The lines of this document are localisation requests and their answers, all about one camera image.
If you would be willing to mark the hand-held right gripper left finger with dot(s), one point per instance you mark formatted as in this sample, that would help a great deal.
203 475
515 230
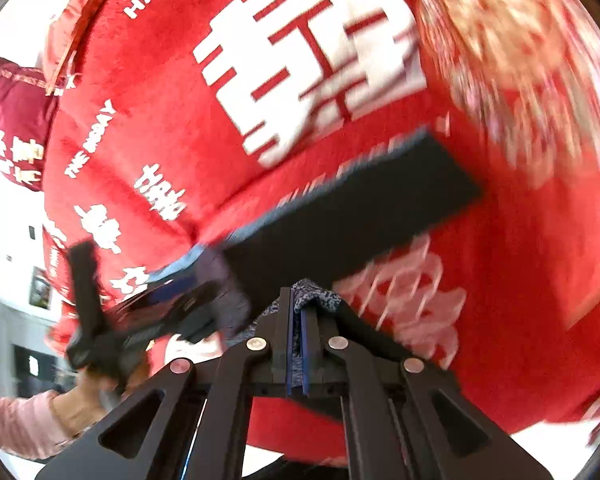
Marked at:
286 345

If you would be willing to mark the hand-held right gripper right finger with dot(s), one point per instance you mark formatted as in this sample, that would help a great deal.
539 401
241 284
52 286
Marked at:
306 350

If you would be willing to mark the framed picture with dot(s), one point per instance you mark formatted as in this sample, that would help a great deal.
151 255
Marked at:
41 287

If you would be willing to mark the floral quilt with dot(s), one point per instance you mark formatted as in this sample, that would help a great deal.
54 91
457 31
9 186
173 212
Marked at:
520 60

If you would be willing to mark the dark red printed pillow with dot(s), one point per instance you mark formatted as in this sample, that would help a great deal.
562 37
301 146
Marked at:
20 110

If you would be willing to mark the person's left forearm pink sleeve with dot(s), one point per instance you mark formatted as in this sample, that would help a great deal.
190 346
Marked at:
20 420

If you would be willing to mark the red satin cushion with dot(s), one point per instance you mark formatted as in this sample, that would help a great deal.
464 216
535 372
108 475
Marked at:
72 25

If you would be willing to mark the person's left hand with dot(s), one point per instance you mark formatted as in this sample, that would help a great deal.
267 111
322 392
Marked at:
80 407

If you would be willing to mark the red printed blanket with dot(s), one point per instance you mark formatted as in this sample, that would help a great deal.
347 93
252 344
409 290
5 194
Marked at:
180 110

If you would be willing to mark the black pants with grey band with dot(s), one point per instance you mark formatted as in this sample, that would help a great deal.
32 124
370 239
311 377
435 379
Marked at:
360 210

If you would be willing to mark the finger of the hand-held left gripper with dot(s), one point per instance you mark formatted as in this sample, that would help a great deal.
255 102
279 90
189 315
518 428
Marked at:
180 329
180 294

